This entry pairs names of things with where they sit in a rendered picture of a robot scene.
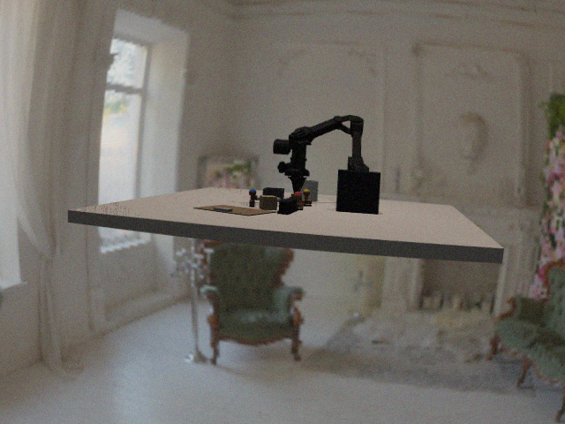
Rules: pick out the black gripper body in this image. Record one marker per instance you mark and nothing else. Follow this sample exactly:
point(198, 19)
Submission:
point(298, 170)

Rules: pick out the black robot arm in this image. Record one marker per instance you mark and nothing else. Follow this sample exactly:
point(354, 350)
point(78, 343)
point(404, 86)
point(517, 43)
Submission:
point(302, 137)

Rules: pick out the brown clipboard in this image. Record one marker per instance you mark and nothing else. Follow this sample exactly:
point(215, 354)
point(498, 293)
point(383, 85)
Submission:
point(237, 210)

